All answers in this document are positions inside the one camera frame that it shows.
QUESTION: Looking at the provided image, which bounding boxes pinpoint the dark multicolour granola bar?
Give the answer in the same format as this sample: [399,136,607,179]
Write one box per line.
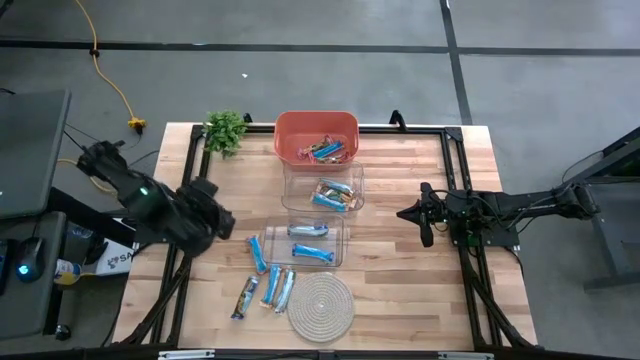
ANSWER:
[230,274,261,322]

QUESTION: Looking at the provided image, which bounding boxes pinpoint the silver metal bracket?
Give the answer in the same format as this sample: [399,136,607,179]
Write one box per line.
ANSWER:
[157,349,217,360]
[437,351,496,360]

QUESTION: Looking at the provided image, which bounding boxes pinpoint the yellow extension cable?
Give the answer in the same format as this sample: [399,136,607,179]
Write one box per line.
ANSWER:
[56,158,120,196]
[73,0,149,135]

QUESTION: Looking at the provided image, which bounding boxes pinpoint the black metal desk frame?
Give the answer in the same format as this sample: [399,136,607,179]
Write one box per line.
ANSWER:
[552,127,640,291]

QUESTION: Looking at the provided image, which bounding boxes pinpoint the round woven beige mat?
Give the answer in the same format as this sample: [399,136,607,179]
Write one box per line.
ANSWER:
[286,271,357,344]

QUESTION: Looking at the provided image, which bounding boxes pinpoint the green artificial plant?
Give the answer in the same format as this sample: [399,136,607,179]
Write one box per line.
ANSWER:
[202,109,249,160]

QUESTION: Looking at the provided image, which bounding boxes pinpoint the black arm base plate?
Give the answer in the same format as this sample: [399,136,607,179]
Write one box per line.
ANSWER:
[132,222,201,246]
[448,219,522,250]

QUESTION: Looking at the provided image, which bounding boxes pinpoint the light blue granola bar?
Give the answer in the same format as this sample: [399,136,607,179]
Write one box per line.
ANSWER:
[273,267,298,316]

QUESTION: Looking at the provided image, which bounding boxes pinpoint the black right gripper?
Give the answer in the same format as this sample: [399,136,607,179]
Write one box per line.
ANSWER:
[396,182,451,249]

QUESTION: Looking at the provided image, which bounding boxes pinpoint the brown orange granola bar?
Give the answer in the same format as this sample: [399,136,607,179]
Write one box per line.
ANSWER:
[327,182,359,210]

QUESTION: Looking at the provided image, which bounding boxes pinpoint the black computer mouse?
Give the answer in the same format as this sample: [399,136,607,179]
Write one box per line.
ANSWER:
[14,236,47,284]

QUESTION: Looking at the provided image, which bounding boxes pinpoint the silver blue granola bar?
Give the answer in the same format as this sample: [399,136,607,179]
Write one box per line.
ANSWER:
[319,177,355,194]

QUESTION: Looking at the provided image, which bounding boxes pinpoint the salmon plastic basket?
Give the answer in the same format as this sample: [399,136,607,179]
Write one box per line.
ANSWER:
[273,110,361,174]

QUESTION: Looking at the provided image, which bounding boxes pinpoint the clear plastic bin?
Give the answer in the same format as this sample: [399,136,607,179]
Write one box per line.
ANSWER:
[262,213,350,270]
[280,160,366,213]

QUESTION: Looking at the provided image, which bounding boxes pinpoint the yellow white bottle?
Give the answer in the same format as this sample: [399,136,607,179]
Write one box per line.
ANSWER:
[53,258,84,286]

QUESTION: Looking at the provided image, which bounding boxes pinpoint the dark grey laptop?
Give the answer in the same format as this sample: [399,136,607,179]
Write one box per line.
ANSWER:
[0,89,72,221]

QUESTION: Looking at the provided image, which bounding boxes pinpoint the white printed bag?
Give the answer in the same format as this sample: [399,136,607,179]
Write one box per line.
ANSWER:
[94,238,135,277]

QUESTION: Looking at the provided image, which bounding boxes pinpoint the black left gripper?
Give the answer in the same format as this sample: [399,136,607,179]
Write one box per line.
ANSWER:
[172,177,236,257]

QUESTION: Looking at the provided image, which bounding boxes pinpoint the dark grey side desk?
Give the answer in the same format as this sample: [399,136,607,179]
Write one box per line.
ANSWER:
[0,209,69,341]

